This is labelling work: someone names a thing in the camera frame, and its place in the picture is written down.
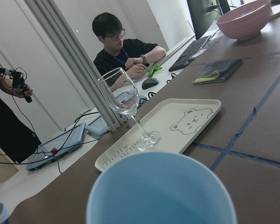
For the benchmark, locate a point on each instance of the left teach pendant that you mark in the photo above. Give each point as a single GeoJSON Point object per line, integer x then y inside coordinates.
{"type": "Point", "coordinates": [58, 147]}

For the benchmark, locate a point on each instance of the teach pendant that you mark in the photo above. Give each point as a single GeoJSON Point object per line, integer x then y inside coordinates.
{"type": "Point", "coordinates": [98, 126]}
{"type": "Point", "coordinates": [58, 147]}

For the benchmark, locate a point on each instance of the aluminium frame post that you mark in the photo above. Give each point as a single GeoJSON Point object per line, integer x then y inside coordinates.
{"type": "Point", "coordinates": [62, 36]}

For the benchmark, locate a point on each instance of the clear wine glass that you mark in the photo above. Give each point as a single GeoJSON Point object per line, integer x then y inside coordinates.
{"type": "Point", "coordinates": [116, 82]}

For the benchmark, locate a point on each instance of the light blue plastic cup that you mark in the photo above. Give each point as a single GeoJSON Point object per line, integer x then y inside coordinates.
{"type": "Point", "coordinates": [159, 188]}

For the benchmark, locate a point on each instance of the cream bear serving tray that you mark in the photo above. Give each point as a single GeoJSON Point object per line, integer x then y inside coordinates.
{"type": "Point", "coordinates": [179, 121]}

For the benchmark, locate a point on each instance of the black computer mouse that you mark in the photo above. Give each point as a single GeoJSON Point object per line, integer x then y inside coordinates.
{"type": "Point", "coordinates": [150, 82]}

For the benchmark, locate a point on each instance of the black keyboard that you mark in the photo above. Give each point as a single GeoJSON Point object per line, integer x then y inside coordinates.
{"type": "Point", "coordinates": [187, 56]}

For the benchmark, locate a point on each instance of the pink bowl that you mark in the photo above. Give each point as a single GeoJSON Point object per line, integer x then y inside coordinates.
{"type": "Point", "coordinates": [245, 21]}

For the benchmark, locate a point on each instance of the black monitor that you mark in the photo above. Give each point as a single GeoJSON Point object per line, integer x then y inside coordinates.
{"type": "Point", "coordinates": [204, 12]}

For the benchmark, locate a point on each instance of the standing person in black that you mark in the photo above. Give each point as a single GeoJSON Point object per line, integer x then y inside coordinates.
{"type": "Point", "coordinates": [16, 139]}

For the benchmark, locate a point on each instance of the seated person in black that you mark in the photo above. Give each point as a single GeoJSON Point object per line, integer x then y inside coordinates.
{"type": "Point", "coordinates": [132, 55]}

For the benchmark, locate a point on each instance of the wooden stand round base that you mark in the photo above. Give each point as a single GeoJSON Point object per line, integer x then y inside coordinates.
{"type": "Point", "coordinates": [275, 11]}

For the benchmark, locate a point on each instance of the cardboard post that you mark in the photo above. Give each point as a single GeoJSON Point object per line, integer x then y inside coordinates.
{"type": "Point", "coordinates": [7, 167]}

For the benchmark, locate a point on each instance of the grey and yellow folded cloth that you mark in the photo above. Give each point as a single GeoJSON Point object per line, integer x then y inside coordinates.
{"type": "Point", "coordinates": [217, 72]}

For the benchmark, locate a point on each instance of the right teach pendant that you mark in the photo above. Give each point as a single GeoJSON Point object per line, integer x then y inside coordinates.
{"type": "Point", "coordinates": [98, 126]}

